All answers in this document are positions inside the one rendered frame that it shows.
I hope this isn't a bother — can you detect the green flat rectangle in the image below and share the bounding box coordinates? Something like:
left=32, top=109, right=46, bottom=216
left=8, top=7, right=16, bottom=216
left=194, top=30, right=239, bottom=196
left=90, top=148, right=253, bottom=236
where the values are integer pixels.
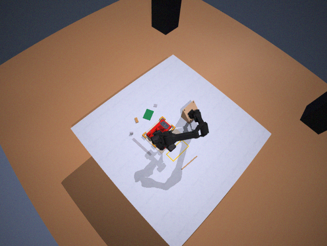
left=143, top=109, right=154, bottom=120

